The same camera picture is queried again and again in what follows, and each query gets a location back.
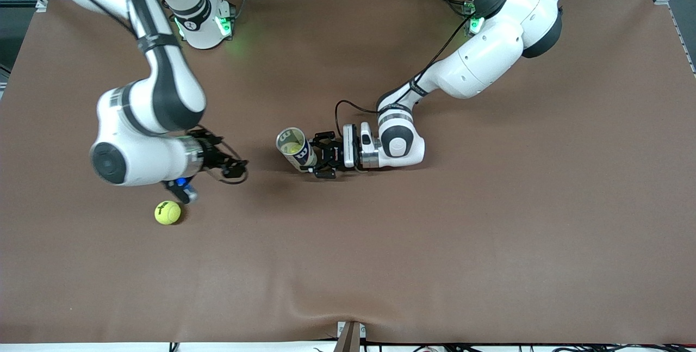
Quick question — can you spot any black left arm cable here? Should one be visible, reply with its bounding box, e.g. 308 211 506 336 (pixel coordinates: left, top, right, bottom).
334 17 471 143

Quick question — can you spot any white blue tennis ball can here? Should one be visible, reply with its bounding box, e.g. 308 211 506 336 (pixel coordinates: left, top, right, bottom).
276 127 318 171

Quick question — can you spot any brown table mat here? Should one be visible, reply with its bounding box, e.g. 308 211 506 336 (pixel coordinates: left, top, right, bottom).
0 0 696 344

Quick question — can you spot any yellow tennis ball black print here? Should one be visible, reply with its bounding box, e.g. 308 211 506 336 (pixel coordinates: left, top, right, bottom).
154 200 182 226

